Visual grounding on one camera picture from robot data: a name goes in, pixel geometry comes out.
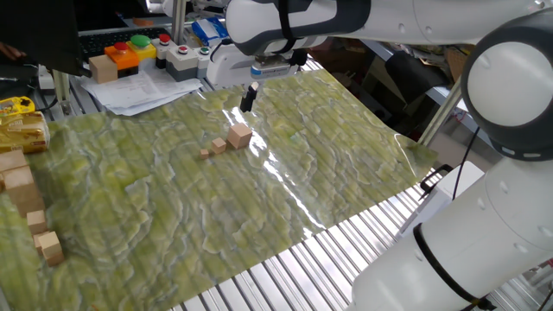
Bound yellow snack package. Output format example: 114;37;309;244
0;95;36;117

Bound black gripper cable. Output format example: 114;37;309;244
210;37;234;61

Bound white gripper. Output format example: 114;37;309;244
206;42;261;114

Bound orange box red button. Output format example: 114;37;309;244
104;41;141;79

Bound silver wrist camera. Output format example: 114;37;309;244
250;54;300;82

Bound black keyboard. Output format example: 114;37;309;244
79;26;174;62

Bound black monitor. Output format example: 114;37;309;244
0;0;86;78

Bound white box red button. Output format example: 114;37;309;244
150;33;175;70

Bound grey box green button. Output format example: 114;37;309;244
196;45;213;79

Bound green marble pattern mat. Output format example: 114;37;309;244
0;68;440;311

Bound pale wooden block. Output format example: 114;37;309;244
88;54;119;85

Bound white paper sheets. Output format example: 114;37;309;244
80;67;204;117

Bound medium wooden cube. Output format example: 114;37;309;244
210;136;228;156

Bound grey box red button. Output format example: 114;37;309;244
165;44;200;83

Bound thin black cable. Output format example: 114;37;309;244
451;127;480;202

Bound aluminium frame post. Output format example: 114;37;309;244
416;77;464;147
51;68;73;117
170;0;188;45

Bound black camera cable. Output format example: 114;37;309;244
278;0;308;67

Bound blue plastic package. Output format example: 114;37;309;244
191;16;230;48

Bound yellow box green button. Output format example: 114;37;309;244
126;34;157;62

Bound white box black handle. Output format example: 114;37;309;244
396;161;486;239

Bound large wooden cube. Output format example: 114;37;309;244
226;122;254;150

